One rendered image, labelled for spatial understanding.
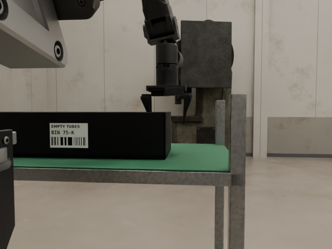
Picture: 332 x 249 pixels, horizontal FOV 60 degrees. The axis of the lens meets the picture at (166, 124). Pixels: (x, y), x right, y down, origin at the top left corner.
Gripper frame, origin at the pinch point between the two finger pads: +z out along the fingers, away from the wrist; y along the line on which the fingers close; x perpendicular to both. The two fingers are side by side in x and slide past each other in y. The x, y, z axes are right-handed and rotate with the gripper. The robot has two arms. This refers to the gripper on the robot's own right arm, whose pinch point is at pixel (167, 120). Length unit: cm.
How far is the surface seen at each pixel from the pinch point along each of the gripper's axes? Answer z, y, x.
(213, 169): 8.6, -10.7, 18.4
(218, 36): -126, -57, -464
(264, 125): 46, -171, -578
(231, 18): -194, -99, -595
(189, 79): -47, -6, -453
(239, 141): 2.7, -15.4, 20.0
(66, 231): 107, 102, -161
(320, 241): 108, -111, -159
